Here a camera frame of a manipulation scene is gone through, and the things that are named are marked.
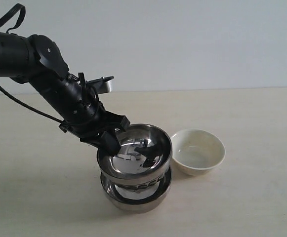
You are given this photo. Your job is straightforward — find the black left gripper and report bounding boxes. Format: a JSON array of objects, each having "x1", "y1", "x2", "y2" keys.
[{"x1": 59, "y1": 106, "x2": 130, "y2": 155}]

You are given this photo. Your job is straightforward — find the dimpled steel bowl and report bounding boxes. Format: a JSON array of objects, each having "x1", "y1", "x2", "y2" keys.
[{"x1": 97, "y1": 123, "x2": 172, "y2": 190}]

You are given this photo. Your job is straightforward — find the smooth steel bowl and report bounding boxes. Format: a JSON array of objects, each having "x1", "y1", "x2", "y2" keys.
[{"x1": 100, "y1": 168, "x2": 172, "y2": 213}]

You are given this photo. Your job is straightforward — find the white ceramic bowl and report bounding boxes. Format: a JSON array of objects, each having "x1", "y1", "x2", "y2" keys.
[{"x1": 171, "y1": 128, "x2": 226, "y2": 176}]

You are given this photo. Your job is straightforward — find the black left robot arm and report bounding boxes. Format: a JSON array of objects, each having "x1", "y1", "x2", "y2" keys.
[{"x1": 0, "y1": 32, "x2": 130, "y2": 156}]

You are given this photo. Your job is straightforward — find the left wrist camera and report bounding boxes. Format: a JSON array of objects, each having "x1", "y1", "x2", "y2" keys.
[{"x1": 86, "y1": 76, "x2": 114, "y2": 94}]

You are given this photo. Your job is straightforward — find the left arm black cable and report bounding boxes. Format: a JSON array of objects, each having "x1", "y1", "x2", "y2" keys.
[{"x1": 0, "y1": 2, "x2": 65, "y2": 123}]

